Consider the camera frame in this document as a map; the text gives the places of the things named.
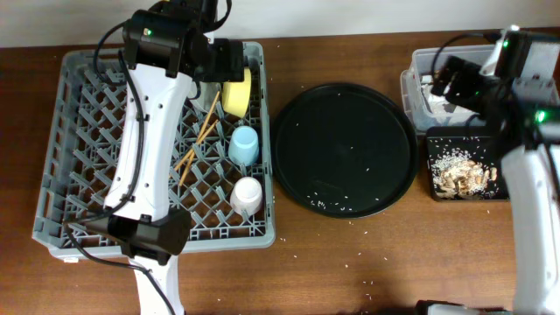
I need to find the yellow plastic bowl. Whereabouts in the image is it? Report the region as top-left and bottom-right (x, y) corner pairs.
(221, 67), (252, 118)

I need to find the wooden chopstick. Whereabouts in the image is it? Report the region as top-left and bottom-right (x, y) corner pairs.
(173, 120), (219, 171)
(178, 92), (221, 186)

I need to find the light blue plastic cup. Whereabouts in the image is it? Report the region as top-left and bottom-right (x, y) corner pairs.
(228, 126), (259, 167)

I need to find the pink and white cup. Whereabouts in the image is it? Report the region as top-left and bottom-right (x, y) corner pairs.
(230, 177), (263, 216)

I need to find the white round plate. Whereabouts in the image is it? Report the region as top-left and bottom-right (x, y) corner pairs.
(187, 82), (221, 113)

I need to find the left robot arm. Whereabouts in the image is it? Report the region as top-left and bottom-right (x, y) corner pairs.
(76, 1), (244, 314)

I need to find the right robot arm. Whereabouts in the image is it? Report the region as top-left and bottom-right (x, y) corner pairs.
(430, 25), (559, 314)

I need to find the crumpled white paper waste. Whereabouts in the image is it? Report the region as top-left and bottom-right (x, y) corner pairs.
(422, 84), (466, 126)

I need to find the clear plastic waste bin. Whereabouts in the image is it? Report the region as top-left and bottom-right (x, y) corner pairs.
(400, 45), (494, 135)

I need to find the grey plastic dishwasher rack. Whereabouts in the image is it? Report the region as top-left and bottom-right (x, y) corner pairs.
(32, 41), (275, 262)

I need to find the black rectangular tray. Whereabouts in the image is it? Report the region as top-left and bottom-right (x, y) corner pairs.
(425, 127), (508, 201)

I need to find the pile of food scraps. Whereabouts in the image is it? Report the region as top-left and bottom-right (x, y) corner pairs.
(428, 149), (503, 200)

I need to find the round black tray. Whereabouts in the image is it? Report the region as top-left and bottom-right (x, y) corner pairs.
(270, 83), (419, 219)

